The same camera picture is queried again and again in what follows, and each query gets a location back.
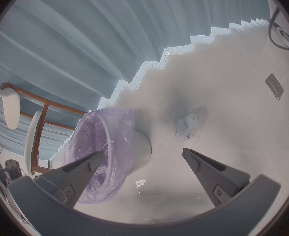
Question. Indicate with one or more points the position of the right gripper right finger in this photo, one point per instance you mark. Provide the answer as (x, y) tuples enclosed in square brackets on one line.
[(215, 178)]

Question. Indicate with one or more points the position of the wooden chair with white cushions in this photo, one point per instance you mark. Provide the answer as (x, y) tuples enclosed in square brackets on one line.
[(11, 104)]

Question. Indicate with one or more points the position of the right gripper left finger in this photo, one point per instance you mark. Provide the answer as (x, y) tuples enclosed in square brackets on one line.
[(70, 178)]

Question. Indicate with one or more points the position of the purple plastic bag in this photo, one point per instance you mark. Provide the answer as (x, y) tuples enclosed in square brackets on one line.
[(121, 131)]

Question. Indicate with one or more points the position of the crumpled white printed wrapper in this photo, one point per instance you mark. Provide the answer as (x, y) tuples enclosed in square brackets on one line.
[(185, 128)]

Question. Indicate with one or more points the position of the blue-green curtain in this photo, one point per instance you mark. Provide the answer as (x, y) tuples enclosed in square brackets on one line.
[(85, 33)]

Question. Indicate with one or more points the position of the white trash bin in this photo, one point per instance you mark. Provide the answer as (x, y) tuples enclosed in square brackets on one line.
[(142, 151)]

